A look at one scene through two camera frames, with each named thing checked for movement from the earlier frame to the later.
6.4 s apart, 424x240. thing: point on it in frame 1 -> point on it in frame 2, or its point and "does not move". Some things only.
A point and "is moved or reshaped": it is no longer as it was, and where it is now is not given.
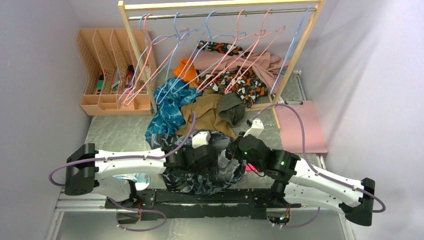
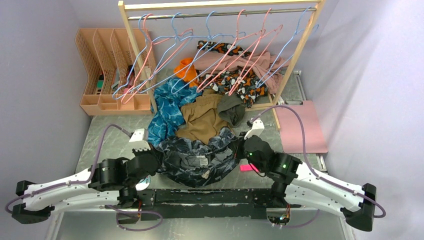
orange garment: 187,71 does not move
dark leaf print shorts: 222,174 is moved or reshaped
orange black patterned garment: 242,82 does not move
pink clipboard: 291,130 does not move
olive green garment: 231,108 does not move
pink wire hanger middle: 257,36 does not move
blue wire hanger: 149,41 -> 113,95
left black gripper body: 210,168 -> 141,152
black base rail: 159,204 does not move
